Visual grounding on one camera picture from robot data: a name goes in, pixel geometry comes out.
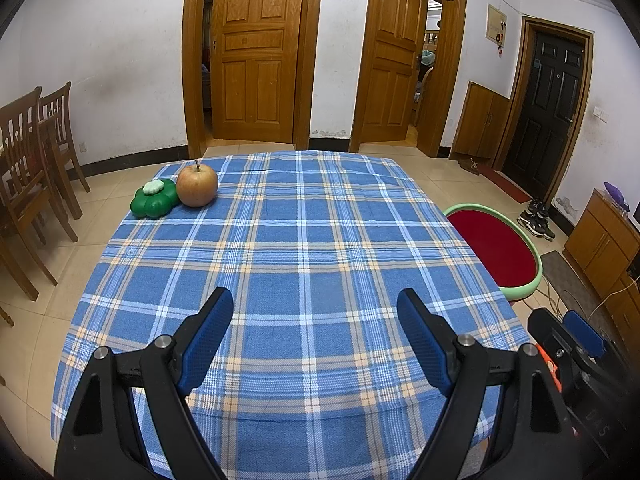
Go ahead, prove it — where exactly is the wooden panel door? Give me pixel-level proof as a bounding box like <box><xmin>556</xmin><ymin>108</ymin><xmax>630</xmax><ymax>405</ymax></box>
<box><xmin>210</xmin><ymin>0</ymin><xmax>307</xmax><ymax>143</ymax></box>
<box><xmin>357</xmin><ymin>0</ymin><xmax>430</xmax><ymax>142</ymax></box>

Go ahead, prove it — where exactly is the red doormat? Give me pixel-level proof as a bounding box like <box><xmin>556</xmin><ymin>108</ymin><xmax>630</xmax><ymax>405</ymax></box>
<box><xmin>480</xmin><ymin>165</ymin><xmax>533</xmax><ymax>204</ymax></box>

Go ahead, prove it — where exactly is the black entry door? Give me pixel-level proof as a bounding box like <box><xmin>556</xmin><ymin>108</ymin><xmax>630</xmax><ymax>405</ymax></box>
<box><xmin>502</xmin><ymin>30</ymin><xmax>586</xmax><ymax>201</ymax></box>

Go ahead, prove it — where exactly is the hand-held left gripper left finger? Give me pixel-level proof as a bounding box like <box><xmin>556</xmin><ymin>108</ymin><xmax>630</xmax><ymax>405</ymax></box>
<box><xmin>54</xmin><ymin>286</ymin><xmax>235</xmax><ymax>480</ymax></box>

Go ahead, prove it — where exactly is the blue plaid tablecloth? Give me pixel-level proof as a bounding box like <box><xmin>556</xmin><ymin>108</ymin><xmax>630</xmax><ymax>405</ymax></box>
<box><xmin>50</xmin><ymin>151</ymin><xmax>526</xmax><ymax>480</ymax></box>

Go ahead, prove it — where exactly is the low wooden wall cabinet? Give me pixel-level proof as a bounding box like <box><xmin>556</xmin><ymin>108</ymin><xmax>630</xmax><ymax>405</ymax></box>
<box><xmin>452</xmin><ymin>81</ymin><xmax>511</xmax><ymax>161</ymax></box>

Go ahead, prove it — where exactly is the apple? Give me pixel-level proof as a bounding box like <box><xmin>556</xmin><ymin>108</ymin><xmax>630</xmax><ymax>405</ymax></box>
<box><xmin>176</xmin><ymin>160</ymin><xmax>219</xmax><ymax>208</ymax></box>

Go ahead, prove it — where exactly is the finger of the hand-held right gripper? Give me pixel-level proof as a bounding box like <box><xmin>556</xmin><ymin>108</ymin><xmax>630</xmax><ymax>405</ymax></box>
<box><xmin>527</xmin><ymin>307</ymin><xmax>576</xmax><ymax>361</ymax></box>
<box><xmin>564</xmin><ymin>310</ymin><xmax>608</xmax><ymax>361</ymax></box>

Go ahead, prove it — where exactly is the red basin with green rim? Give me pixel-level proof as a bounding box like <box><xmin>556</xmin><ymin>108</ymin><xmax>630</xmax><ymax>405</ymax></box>
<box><xmin>442</xmin><ymin>202</ymin><xmax>544</xmax><ymax>302</ymax></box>

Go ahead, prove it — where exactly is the grey floor mat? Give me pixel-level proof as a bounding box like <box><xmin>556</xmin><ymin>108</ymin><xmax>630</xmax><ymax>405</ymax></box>
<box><xmin>540</xmin><ymin>251</ymin><xmax>616</xmax><ymax>321</ymax></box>

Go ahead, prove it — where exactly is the purple object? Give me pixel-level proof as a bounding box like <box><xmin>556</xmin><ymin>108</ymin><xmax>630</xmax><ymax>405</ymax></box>
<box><xmin>603</xmin><ymin>181</ymin><xmax>628</xmax><ymax>206</ymax></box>

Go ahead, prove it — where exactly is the wooden chair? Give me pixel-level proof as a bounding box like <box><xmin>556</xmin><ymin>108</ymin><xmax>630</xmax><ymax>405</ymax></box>
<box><xmin>37</xmin><ymin>81</ymin><xmax>92</xmax><ymax>221</ymax></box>
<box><xmin>0</xmin><ymin>86</ymin><xmax>78</xmax><ymax>301</ymax></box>

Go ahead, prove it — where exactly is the wooden sideboard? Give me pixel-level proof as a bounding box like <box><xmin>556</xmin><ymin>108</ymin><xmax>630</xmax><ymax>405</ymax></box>
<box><xmin>564</xmin><ymin>188</ymin><xmax>640</xmax><ymax>331</ymax></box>

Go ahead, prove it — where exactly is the green flower-shaped box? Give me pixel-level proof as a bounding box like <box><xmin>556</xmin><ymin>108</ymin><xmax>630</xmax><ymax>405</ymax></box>
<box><xmin>130</xmin><ymin>178</ymin><xmax>180</xmax><ymax>219</ymax></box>

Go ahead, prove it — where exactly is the wall meter box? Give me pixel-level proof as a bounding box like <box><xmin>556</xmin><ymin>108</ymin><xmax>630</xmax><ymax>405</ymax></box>
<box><xmin>486</xmin><ymin>4</ymin><xmax>507</xmax><ymax>56</ymax></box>

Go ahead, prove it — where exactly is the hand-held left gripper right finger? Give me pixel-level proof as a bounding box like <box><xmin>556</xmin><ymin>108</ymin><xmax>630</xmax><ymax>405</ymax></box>
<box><xmin>396</xmin><ymin>288</ymin><xmax>586</xmax><ymax>480</ymax></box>

